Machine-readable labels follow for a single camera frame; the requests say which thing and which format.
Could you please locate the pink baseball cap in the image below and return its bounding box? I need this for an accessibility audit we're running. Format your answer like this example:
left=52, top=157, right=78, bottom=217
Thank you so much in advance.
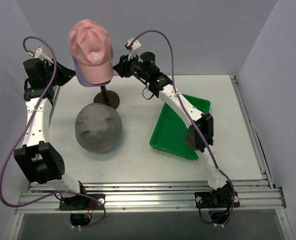
left=69, top=19, right=114, bottom=87

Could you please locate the green plastic tray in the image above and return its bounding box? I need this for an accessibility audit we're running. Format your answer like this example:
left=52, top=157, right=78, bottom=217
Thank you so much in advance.
left=150, top=103, right=198, bottom=160

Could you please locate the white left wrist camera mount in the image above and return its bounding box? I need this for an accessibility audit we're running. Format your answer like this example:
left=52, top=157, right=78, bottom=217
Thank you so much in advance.
left=26, top=46, right=54, bottom=65

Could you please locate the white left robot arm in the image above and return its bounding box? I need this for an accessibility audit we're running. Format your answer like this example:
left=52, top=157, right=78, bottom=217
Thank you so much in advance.
left=14, top=58, right=89, bottom=210

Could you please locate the purple baseball cap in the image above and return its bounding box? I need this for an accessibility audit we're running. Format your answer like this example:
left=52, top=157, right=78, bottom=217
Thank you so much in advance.
left=69, top=42, right=113, bottom=87

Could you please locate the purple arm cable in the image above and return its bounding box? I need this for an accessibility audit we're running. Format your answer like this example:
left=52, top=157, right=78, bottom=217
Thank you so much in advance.
left=127, top=29, right=238, bottom=226
left=0, top=36, right=106, bottom=230

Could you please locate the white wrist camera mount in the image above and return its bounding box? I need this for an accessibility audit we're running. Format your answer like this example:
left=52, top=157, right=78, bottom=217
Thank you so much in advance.
left=26, top=46, right=54, bottom=65
left=125, top=37, right=142, bottom=61

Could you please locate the aluminium frame rail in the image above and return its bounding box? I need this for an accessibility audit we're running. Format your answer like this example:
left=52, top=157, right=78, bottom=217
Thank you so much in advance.
left=14, top=76, right=287, bottom=216

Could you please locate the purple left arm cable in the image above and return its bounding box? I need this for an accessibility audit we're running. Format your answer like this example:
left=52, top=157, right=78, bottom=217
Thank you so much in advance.
left=0, top=36, right=106, bottom=230

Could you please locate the grey bucket hat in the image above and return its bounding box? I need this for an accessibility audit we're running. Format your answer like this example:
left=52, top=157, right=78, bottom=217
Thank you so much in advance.
left=75, top=103, right=123, bottom=154

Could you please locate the brown mannequin stand base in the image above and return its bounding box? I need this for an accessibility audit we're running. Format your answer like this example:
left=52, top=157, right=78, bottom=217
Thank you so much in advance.
left=93, top=86, right=120, bottom=109

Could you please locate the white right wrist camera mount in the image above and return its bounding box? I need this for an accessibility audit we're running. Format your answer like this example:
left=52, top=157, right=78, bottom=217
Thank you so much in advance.
left=125, top=37, right=142, bottom=61

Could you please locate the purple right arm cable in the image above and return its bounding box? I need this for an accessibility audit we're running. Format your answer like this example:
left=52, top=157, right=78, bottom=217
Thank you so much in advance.
left=127, top=29, right=238, bottom=226

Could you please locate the teal bucket hat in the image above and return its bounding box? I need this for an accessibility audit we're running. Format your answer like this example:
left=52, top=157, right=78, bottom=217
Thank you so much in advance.
left=111, top=134, right=123, bottom=150

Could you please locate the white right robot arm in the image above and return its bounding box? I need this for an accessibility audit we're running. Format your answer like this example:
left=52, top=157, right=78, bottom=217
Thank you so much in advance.
left=113, top=51, right=235, bottom=207

